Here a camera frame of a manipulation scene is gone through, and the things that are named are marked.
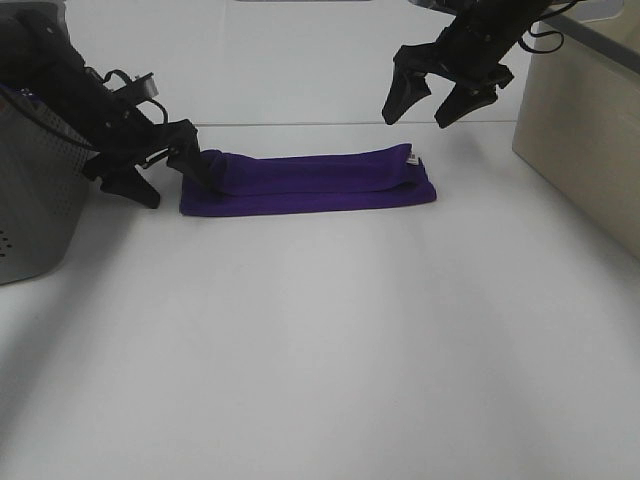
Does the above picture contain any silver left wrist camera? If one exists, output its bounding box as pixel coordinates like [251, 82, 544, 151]
[127, 73, 158, 105]

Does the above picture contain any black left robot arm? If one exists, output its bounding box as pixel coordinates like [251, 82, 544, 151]
[1, 8, 214, 209]

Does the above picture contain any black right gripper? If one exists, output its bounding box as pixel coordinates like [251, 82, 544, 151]
[382, 1, 545, 129]

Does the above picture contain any grey perforated laundry basket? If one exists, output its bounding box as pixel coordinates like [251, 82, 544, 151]
[1, 100, 92, 285]

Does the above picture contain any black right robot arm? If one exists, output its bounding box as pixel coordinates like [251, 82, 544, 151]
[382, 0, 576, 128]

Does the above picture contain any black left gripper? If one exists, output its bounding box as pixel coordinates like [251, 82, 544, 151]
[59, 49, 214, 209]

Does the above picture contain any beige storage bin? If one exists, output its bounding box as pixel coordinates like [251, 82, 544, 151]
[512, 1, 639, 256]

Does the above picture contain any purple towel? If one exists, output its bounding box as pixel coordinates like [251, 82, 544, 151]
[179, 143, 437, 217]

